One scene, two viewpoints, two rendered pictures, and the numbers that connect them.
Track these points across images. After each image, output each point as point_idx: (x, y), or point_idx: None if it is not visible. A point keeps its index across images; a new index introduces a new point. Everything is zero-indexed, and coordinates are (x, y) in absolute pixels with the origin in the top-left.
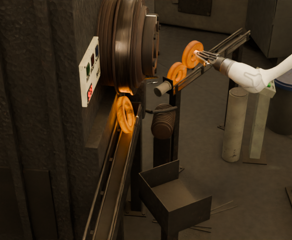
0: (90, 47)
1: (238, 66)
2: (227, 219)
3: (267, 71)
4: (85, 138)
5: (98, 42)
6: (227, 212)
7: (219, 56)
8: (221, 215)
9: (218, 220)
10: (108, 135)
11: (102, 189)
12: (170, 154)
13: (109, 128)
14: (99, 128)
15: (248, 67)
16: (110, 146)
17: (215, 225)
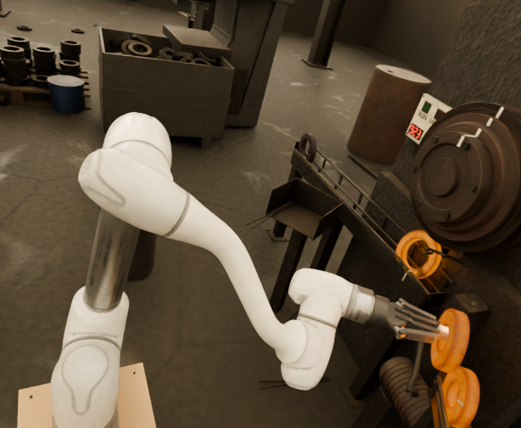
0: (450, 108)
1: (339, 277)
2: (244, 408)
3: (287, 326)
4: (394, 168)
5: None
6: (248, 424)
7: (397, 333)
8: (254, 413)
9: (256, 404)
10: (398, 215)
11: (363, 218)
12: (369, 424)
13: (403, 211)
14: (400, 186)
15: (322, 273)
16: (388, 216)
17: (256, 395)
